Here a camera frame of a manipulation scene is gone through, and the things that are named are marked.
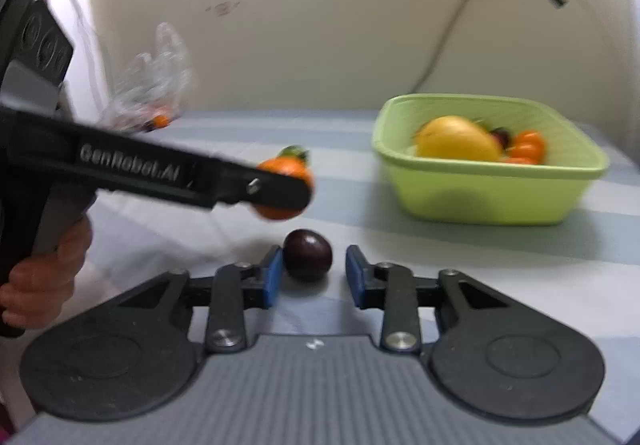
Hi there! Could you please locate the green plastic basin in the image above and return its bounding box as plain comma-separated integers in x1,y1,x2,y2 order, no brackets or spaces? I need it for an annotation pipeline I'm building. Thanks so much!
371,94,611,226

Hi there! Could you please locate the round orange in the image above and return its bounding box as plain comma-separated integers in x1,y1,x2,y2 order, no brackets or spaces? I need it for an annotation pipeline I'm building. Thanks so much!
514,130,546,159
255,156,316,221

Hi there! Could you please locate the dark purple plum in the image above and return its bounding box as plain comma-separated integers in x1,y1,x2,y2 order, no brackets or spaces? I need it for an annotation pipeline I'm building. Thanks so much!
282,228,334,283

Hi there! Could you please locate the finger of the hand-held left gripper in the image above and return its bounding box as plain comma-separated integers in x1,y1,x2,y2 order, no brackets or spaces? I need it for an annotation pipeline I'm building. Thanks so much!
210,158,314,221

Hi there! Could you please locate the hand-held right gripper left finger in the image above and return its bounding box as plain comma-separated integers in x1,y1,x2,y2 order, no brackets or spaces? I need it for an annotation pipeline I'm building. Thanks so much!
117,245,285,354

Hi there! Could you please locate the grey cable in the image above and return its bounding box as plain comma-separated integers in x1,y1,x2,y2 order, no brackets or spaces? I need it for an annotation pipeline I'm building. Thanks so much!
410,0,488,96

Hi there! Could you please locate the clear plastic bag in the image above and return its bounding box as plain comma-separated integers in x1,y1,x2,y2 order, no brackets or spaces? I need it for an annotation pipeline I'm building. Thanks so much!
100,22,194,133

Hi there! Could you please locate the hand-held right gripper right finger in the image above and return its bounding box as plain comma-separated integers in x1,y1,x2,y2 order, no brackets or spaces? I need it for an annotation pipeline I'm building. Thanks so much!
345,245,511,354

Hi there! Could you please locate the grey striped cloth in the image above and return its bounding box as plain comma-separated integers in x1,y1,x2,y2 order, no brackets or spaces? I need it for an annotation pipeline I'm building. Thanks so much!
10,110,640,445

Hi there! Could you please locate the yellow mango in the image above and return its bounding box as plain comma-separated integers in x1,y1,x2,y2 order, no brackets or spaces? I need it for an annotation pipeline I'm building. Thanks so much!
416,116,503,163

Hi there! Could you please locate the person's left hand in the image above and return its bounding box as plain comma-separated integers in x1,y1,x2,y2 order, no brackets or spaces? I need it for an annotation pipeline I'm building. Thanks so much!
0,215,94,330

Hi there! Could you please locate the small green fruit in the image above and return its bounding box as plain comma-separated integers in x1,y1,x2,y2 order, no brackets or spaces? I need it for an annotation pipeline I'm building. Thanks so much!
277,145,311,164

